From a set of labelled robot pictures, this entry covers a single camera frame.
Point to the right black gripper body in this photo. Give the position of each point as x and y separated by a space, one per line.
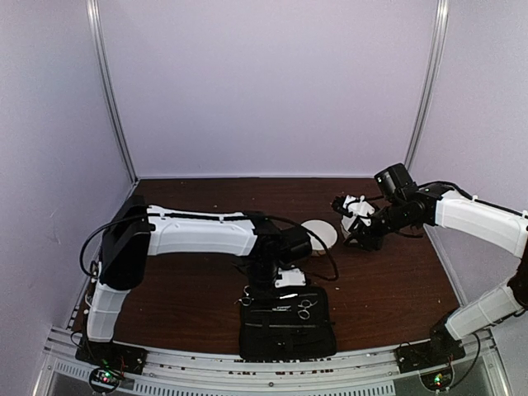
376 240

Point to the front aluminium rail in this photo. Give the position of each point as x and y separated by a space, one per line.
365 372

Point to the scalloped white bowl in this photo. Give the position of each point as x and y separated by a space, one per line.
350 225

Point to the round white bowl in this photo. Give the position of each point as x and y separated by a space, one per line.
325 231

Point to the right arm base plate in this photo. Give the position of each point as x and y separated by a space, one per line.
420 356

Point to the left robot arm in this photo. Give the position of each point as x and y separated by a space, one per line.
139 231

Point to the left aluminium frame post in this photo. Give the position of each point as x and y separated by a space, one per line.
94 21

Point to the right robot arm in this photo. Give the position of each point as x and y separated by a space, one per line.
443 204

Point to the right aluminium frame post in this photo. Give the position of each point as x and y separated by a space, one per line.
437 46

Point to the black zippered tool case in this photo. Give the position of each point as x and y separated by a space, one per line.
284 336

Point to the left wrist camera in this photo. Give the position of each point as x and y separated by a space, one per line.
292 277

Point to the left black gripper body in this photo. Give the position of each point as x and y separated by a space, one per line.
258 275

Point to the silver thinning scissors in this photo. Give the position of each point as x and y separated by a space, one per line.
248 298

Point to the aluminium frame post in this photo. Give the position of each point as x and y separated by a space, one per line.
437 46
94 21

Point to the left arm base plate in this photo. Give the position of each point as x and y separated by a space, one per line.
117 357

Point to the silver hair scissors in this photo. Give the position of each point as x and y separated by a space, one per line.
302 309

